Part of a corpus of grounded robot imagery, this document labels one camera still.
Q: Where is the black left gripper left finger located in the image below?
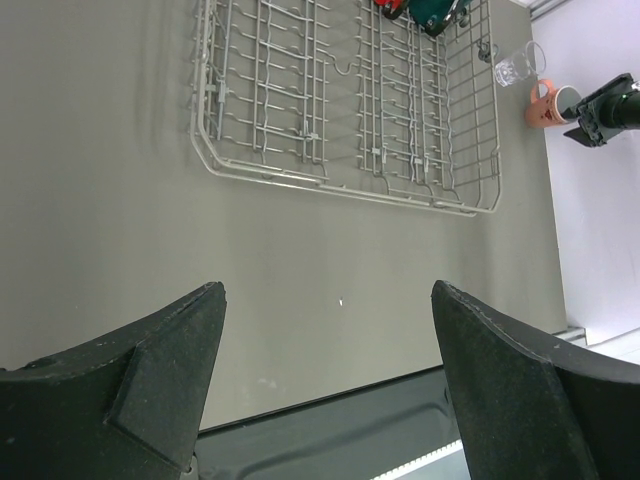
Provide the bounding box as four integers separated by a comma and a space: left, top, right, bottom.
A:
1, 282, 227, 479

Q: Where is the red mug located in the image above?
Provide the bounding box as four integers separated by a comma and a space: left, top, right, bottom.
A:
374, 0, 409, 20

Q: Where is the pink mug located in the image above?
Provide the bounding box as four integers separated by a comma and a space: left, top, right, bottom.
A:
525, 79, 582, 129

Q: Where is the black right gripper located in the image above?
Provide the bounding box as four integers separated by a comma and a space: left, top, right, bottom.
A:
564, 73, 639, 148

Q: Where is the front aluminium rail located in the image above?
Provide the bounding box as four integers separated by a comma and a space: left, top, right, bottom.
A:
556, 327, 587, 346

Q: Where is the green mug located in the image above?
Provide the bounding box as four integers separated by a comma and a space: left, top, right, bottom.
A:
408, 0, 471, 38

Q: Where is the white perforated cable duct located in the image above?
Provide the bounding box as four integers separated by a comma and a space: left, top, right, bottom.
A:
373, 440, 470, 480

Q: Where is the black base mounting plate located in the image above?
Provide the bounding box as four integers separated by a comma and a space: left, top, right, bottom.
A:
195, 367, 460, 479

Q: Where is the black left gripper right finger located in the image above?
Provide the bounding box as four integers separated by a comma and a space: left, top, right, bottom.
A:
431, 280, 639, 479

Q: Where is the grey wire dish rack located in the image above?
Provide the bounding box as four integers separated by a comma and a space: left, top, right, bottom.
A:
189, 1, 502, 217

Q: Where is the clear drinking glass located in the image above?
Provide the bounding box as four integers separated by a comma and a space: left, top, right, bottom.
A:
494, 41, 547, 87

